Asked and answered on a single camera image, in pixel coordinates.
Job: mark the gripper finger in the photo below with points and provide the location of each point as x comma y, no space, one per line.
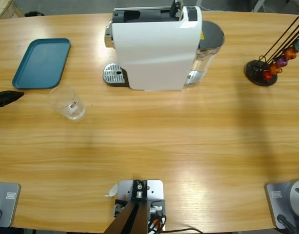
5,98

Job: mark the clear glass cup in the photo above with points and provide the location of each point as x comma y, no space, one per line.
67,107

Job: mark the white capsule coffee machine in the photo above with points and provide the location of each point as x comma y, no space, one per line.
154,48

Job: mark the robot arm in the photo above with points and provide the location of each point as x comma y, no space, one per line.
281,195
7,202

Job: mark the red coffee capsule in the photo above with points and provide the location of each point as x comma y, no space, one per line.
267,76

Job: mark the orange coffee capsule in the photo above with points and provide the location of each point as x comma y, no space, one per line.
290,52
275,69

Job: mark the purple coffee capsule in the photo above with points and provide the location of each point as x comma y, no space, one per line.
282,61

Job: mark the teal plastic tray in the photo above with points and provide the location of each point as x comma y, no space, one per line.
42,63

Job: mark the black floor object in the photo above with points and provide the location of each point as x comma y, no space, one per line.
33,13

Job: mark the metal drip tray grille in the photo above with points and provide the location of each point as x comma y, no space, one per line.
112,73

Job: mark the white tape piece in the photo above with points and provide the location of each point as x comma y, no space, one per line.
113,190

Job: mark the clear water tank dark lid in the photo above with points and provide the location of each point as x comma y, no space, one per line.
210,36

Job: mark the black capsule holder stand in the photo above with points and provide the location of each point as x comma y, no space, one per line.
254,69

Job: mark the white chair frame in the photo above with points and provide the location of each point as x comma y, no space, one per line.
260,6

